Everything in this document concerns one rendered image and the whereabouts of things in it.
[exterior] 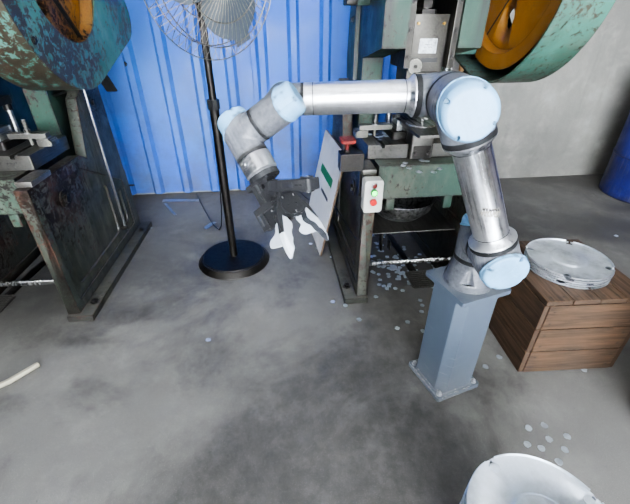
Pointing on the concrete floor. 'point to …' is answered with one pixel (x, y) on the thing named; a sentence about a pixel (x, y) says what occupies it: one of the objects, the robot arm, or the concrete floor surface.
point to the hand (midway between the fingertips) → (313, 248)
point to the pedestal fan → (222, 259)
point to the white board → (329, 173)
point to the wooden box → (567, 322)
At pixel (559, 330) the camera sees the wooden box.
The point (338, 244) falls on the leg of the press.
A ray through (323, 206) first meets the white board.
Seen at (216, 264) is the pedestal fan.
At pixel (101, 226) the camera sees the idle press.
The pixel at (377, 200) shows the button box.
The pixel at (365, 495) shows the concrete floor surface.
